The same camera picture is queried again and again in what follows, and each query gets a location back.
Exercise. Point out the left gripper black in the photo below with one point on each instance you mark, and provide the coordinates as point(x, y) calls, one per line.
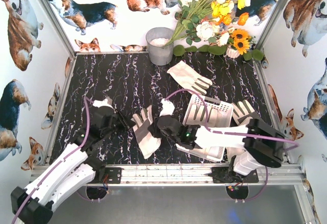
point(120, 119)

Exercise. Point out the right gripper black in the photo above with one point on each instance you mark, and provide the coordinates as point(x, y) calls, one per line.
point(155, 126)

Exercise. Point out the white glove grey palm patch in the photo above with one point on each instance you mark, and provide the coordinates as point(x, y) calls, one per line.
point(147, 143)

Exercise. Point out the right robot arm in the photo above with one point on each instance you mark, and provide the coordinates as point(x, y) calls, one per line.
point(256, 143)

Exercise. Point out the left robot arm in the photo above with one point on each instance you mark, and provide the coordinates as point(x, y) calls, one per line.
point(77, 165)

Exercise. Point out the white perforated storage basket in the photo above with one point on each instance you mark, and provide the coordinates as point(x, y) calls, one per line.
point(213, 112)

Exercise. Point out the glove beside basket right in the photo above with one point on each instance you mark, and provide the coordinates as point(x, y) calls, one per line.
point(243, 112)

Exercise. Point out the white glove green fingers back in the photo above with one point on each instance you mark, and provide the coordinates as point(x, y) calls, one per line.
point(189, 79)

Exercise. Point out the grey metal bucket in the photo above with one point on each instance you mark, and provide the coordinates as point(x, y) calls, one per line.
point(160, 48)

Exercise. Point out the small white sunflower pot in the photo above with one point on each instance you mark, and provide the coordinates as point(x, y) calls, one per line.
point(232, 53)

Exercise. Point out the artificial flower bouquet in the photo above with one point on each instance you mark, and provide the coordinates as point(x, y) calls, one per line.
point(204, 20)

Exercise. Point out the aluminium front rail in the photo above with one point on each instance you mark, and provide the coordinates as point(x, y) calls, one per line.
point(197, 174)

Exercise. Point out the left aluminium post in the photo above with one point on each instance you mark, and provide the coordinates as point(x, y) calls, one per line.
point(57, 26)

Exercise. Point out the aluminium post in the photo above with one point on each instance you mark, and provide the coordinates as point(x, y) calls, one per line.
point(270, 24)
point(57, 26)

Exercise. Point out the right aluminium post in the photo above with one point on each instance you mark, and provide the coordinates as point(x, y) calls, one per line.
point(270, 24)

